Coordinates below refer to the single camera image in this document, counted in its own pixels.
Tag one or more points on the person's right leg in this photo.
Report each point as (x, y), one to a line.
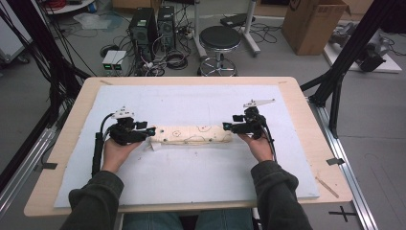
(226, 220)

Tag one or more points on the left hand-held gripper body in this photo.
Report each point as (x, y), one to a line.
(126, 132)

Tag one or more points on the round white table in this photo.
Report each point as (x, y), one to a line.
(75, 7)

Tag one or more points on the person's left leg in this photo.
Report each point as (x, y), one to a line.
(150, 222)

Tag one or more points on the black flat case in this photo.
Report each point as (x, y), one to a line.
(236, 19)

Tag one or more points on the person's leg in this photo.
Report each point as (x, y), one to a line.
(226, 220)
(150, 222)

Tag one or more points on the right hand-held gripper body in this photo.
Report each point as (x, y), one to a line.
(253, 126)

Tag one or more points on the black round stool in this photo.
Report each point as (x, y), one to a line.
(220, 36)

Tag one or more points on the aluminium rail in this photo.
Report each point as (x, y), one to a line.
(348, 166)
(22, 169)

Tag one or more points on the person's left hand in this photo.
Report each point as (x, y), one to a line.
(115, 155)

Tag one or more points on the white base board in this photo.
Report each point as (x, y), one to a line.
(391, 65)

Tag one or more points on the person's right hand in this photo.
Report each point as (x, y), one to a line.
(260, 150)

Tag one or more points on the grey tape strip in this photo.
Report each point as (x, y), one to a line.
(49, 166)
(335, 161)

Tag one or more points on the clear plastic bag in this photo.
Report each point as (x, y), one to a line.
(92, 20)

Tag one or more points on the thin wooden stick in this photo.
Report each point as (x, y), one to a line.
(327, 187)

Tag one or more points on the cream cloth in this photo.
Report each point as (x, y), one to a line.
(191, 134)

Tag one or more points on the white metal stand leg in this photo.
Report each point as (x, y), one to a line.
(198, 32)
(249, 32)

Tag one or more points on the grey machine part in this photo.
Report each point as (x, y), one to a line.
(340, 33)

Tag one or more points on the black tape cross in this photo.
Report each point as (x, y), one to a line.
(343, 213)

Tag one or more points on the brown cardboard box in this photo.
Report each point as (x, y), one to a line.
(312, 28)

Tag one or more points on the white foam board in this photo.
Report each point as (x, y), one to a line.
(191, 179)

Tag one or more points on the black machine part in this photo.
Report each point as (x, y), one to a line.
(370, 57)

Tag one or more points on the grey panel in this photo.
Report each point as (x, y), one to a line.
(11, 35)

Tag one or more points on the white power supply box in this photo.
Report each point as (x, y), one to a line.
(120, 60)
(108, 60)

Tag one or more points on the black computer tower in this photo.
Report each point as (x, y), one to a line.
(142, 28)
(166, 28)

